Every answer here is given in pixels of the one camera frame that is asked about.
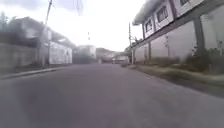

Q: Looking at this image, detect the thin pole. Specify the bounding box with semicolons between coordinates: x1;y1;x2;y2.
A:
128;22;133;51

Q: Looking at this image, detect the tall utility pole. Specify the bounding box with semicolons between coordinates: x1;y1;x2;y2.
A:
39;0;54;68

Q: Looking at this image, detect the concrete kerb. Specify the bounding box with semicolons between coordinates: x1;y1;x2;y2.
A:
0;65;68;81

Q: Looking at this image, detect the dark bush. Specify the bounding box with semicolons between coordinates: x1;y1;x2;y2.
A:
184;47;224;75

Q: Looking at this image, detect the white building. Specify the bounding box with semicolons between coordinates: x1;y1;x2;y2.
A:
19;17;75;66

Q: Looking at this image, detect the grey asphalt road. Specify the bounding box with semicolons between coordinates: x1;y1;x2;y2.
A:
0;63;224;128

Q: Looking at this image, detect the large grey building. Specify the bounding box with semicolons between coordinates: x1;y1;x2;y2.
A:
130;0;224;66

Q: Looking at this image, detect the distant grey building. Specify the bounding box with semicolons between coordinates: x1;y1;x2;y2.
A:
73;44;98;64

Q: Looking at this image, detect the grey concrete wall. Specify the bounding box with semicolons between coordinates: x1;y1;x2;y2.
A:
0;42;38;70

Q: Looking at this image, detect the grass verge strip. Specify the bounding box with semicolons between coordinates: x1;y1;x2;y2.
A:
120;62;224;90

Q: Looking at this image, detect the vehicle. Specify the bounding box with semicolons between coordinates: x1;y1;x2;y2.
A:
111;55;130;65

